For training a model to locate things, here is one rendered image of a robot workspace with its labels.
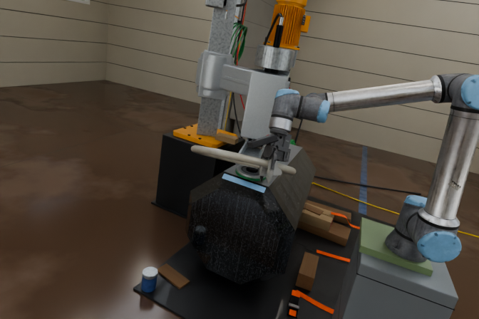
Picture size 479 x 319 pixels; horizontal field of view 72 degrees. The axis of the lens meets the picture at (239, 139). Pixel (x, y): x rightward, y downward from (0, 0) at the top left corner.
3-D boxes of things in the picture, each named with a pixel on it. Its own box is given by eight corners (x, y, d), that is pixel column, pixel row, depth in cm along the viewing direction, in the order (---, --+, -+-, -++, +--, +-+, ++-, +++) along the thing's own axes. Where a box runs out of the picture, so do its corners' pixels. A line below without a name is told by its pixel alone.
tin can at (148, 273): (147, 280, 228) (148, 264, 224) (159, 285, 225) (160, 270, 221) (137, 288, 219) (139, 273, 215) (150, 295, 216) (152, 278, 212)
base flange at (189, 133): (170, 134, 311) (171, 129, 309) (198, 126, 354) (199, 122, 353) (214, 149, 293) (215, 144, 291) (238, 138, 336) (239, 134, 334)
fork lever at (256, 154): (247, 134, 240) (249, 127, 239) (274, 139, 237) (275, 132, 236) (228, 162, 174) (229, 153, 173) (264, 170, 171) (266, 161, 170)
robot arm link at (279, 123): (277, 116, 126) (266, 117, 135) (274, 128, 125) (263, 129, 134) (296, 122, 129) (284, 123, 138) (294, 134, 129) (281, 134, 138)
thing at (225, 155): (202, 155, 178) (204, 150, 178) (291, 176, 171) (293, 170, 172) (176, 147, 129) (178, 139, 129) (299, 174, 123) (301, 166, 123)
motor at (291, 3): (266, 44, 275) (276, -7, 264) (303, 50, 271) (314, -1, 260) (263, 43, 249) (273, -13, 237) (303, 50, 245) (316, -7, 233)
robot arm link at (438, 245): (439, 245, 145) (488, 75, 125) (457, 270, 129) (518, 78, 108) (403, 239, 147) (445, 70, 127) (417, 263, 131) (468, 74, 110)
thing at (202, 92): (186, 93, 303) (192, 48, 291) (205, 90, 333) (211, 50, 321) (218, 102, 290) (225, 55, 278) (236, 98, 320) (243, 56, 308)
